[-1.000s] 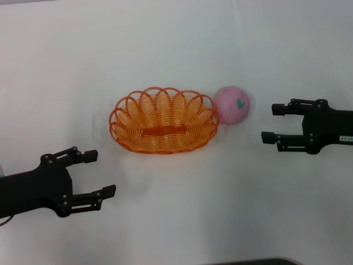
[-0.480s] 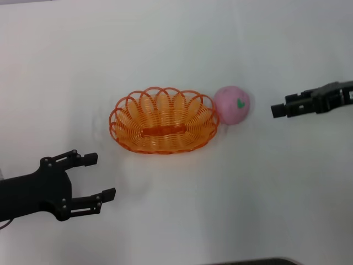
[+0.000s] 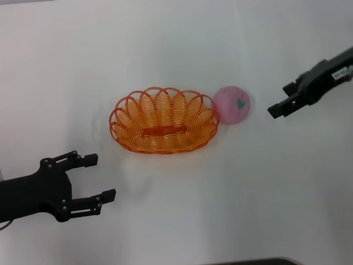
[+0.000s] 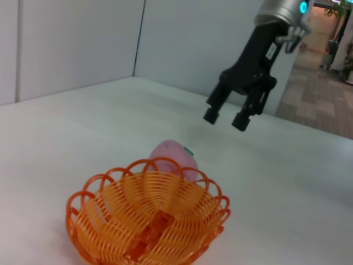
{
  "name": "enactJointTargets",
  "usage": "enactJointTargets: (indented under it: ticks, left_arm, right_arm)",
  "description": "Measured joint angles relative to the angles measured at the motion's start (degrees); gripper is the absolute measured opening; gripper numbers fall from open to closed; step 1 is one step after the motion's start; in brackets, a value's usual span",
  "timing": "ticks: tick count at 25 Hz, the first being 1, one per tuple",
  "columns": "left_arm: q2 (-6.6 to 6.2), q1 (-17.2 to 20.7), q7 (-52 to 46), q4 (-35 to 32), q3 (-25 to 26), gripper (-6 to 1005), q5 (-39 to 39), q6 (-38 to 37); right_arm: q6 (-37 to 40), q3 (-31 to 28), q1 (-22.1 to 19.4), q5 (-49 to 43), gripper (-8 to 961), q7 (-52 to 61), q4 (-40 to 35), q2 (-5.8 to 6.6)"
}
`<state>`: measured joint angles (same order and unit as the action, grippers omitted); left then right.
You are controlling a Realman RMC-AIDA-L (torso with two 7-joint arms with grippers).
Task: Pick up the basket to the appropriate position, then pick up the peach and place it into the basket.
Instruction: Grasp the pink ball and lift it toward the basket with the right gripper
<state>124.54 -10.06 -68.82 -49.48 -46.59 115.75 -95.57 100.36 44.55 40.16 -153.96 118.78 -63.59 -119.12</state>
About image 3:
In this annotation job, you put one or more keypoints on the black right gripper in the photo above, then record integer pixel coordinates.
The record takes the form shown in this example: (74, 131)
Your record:
(322, 80)

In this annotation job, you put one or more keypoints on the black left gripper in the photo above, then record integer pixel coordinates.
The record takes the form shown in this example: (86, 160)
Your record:
(36, 193)

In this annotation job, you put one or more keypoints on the pink plush peach toy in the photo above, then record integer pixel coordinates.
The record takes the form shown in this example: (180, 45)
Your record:
(229, 107)

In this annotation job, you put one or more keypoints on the orange plastic woven basket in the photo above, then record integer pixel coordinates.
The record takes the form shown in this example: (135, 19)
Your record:
(162, 129)

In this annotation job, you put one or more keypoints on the dark robot chest edge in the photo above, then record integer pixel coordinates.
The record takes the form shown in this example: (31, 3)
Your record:
(262, 262)

